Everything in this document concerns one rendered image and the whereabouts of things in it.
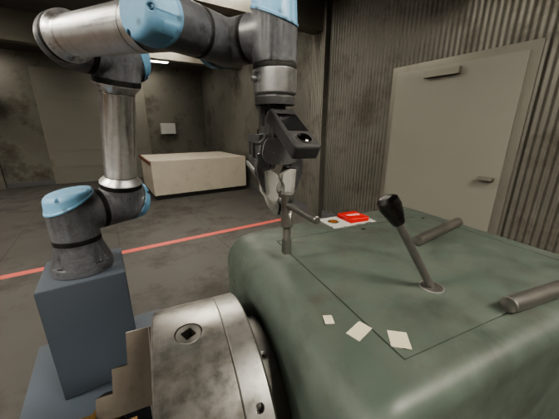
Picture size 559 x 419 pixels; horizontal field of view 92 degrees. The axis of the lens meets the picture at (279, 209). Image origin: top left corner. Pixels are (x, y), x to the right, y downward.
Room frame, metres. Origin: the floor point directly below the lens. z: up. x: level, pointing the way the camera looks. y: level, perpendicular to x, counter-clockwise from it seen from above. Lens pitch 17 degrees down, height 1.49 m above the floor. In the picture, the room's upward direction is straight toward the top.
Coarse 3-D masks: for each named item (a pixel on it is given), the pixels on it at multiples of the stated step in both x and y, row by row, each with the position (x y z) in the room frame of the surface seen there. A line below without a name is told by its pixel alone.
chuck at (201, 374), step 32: (160, 320) 0.31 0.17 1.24; (192, 320) 0.31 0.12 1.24; (160, 352) 0.26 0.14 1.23; (192, 352) 0.26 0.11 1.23; (224, 352) 0.27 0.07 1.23; (160, 384) 0.23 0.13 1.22; (192, 384) 0.23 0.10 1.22; (224, 384) 0.24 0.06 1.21; (160, 416) 0.20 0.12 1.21; (192, 416) 0.21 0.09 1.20; (224, 416) 0.21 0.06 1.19
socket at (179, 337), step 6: (192, 324) 0.30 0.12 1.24; (180, 330) 0.29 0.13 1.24; (186, 330) 0.29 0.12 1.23; (192, 330) 0.29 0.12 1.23; (198, 330) 0.29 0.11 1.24; (180, 336) 0.28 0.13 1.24; (186, 336) 0.29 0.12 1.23; (192, 336) 0.28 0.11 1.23; (198, 336) 0.28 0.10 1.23; (180, 342) 0.27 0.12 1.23; (186, 342) 0.28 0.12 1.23; (192, 342) 0.28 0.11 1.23
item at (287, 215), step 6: (288, 192) 0.46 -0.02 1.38; (282, 198) 0.45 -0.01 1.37; (288, 198) 0.45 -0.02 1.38; (282, 204) 0.45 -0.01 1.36; (282, 210) 0.45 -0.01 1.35; (288, 210) 0.45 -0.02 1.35; (282, 216) 0.45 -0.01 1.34; (288, 216) 0.45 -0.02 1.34; (282, 222) 0.45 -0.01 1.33; (288, 222) 0.45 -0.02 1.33; (288, 228) 0.45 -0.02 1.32; (288, 234) 0.45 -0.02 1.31; (282, 240) 0.46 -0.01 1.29; (288, 240) 0.45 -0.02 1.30; (282, 246) 0.46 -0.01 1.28; (288, 246) 0.45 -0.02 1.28; (282, 252) 0.46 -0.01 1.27; (288, 252) 0.45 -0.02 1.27
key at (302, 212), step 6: (246, 162) 0.66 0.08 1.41; (252, 168) 0.63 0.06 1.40; (288, 204) 0.45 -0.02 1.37; (294, 210) 0.42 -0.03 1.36; (300, 210) 0.40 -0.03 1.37; (306, 210) 0.40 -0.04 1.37; (306, 216) 0.38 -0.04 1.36; (312, 216) 0.37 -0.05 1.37; (318, 216) 0.37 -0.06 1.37; (312, 222) 0.37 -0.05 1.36; (318, 222) 0.37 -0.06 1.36
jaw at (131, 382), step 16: (128, 336) 0.33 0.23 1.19; (144, 336) 0.34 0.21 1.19; (128, 352) 0.32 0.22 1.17; (144, 352) 0.32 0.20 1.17; (128, 368) 0.31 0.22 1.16; (144, 368) 0.31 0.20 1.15; (112, 384) 0.29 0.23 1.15; (128, 384) 0.29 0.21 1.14; (144, 384) 0.30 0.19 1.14; (96, 400) 0.27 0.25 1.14; (112, 400) 0.28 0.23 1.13; (128, 400) 0.28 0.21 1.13; (144, 400) 0.29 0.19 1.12; (96, 416) 0.26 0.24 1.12; (112, 416) 0.27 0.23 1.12
